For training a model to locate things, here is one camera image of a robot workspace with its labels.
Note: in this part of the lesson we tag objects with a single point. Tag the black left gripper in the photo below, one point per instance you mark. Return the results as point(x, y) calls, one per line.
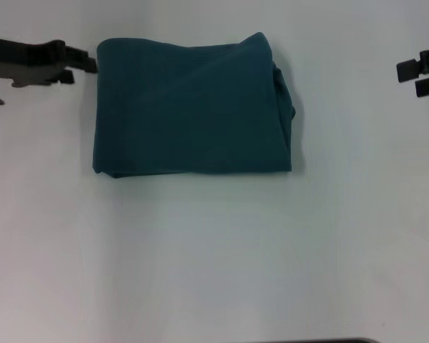
point(21, 62)

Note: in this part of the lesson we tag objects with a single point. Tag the teal FREE print t-shirt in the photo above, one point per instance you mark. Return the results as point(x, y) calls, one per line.
point(193, 107)

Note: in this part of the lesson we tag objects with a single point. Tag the black flat panel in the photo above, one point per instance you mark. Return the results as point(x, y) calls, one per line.
point(336, 341)

